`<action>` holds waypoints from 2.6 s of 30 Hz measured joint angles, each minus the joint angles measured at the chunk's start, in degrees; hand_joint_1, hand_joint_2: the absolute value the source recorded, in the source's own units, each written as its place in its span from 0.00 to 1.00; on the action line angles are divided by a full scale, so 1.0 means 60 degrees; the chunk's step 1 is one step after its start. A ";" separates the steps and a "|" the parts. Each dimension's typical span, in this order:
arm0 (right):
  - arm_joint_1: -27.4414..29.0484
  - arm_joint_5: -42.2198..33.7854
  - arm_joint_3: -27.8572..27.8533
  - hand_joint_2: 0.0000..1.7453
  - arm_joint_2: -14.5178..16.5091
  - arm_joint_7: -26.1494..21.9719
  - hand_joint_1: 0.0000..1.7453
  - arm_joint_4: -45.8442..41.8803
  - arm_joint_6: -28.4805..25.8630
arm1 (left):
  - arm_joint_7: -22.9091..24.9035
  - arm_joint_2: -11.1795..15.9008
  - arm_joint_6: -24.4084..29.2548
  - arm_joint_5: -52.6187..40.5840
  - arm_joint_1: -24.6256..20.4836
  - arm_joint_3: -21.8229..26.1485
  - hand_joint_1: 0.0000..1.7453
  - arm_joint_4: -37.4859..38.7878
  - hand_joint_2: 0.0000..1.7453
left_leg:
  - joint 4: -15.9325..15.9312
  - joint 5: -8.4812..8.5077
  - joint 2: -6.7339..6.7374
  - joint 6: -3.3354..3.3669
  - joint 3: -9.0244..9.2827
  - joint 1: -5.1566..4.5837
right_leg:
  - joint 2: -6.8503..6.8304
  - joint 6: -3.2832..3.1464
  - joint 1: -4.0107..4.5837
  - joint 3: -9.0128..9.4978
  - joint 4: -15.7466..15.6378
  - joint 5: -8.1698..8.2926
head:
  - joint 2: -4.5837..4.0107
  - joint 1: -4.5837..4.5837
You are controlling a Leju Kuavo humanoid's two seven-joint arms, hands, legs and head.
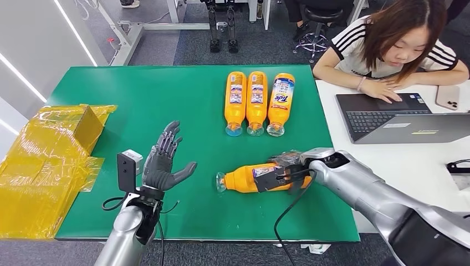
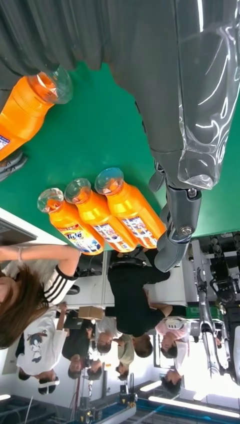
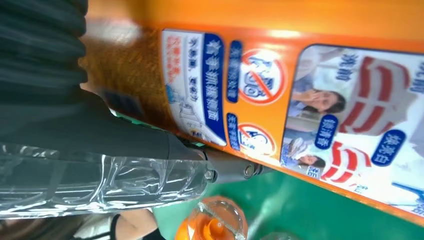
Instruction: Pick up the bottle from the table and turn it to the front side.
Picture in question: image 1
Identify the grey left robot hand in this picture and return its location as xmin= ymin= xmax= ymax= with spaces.
xmin=141 ymin=120 xmax=198 ymax=192

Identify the white plastic bracket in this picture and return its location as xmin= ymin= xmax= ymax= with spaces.
xmin=301 ymin=244 xmax=332 ymax=255

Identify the black swivel stool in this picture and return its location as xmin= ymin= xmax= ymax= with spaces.
xmin=293 ymin=0 xmax=355 ymax=64

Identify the pink smartphone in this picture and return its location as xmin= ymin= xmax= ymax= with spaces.
xmin=435 ymin=85 xmax=461 ymax=111

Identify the white table frame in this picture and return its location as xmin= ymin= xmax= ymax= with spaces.
xmin=95 ymin=0 xmax=228 ymax=67

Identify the orange bottle with blue cap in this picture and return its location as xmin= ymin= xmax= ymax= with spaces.
xmin=224 ymin=71 xmax=248 ymax=137

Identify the person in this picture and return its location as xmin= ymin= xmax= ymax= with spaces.
xmin=312 ymin=0 xmax=470 ymax=104

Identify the person's left hand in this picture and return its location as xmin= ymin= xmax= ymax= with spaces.
xmin=385 ymin=74 xmax=417 ymax=91

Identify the orange detergent bottle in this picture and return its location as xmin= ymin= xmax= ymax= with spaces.
xmin=215 ymin=161 xmax=313 ymax=194
xmin=246 ymin=71 xmax=269 ymax=137

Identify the person's right hand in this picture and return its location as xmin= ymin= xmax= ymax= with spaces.
xmin=363 ymin=79 xmax=403 ymax=104

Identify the orange bottle showing Tide label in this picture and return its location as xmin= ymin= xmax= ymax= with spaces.
xmin=266 ymin=73 xmax=296 ymax=137

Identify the black cable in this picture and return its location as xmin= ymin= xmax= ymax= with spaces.
xmin=273 ymin=168 xmax=317 ymax=266
xmin=101 ymin=196 xmax=128 ymax=212
xmin=155 ymin=199 xmax=181 ymax=266

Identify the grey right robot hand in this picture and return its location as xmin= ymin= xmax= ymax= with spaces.
xmin=253 ymin=150 xmax=313 ymax=194

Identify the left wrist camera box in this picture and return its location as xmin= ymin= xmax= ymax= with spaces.
xmin=116 ymin=149 xmax=144 ymax=193

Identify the yellow film-wrapped cardboard box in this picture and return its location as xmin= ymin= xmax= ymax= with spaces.
xmin=0 ymin=104 xmax=119 ymax=240

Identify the black robot leg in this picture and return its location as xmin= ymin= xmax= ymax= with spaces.
xmin=224 ymin=0 xmax=240 ymax=55
xmin=205 ymin=0 xmax=223 ymax=54

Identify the grey laptop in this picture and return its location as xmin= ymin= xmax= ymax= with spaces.
xmin=335 ymin=92 xmax=470 ymax=145

